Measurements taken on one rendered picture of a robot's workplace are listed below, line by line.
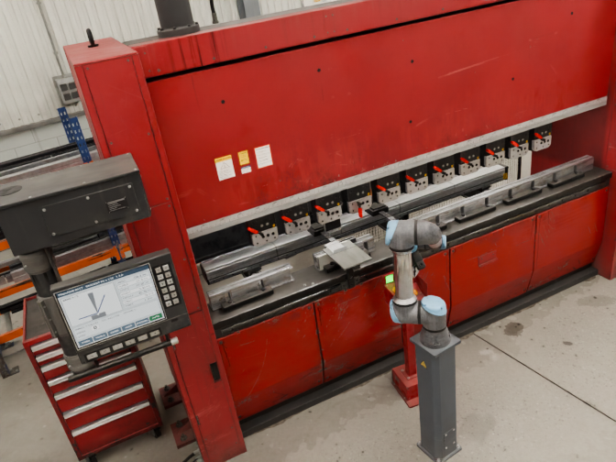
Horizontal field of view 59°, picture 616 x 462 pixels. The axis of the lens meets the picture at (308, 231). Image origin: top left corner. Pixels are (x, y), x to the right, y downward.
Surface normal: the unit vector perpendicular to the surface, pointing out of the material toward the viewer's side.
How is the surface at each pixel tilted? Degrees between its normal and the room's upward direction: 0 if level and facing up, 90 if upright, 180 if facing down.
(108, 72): 90
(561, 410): 0
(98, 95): 90
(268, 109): 90
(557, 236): 90
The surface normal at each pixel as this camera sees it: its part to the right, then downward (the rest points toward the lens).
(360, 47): 0.43, 0.36
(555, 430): -0.14, -0.88
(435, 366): -0.22, 0.48
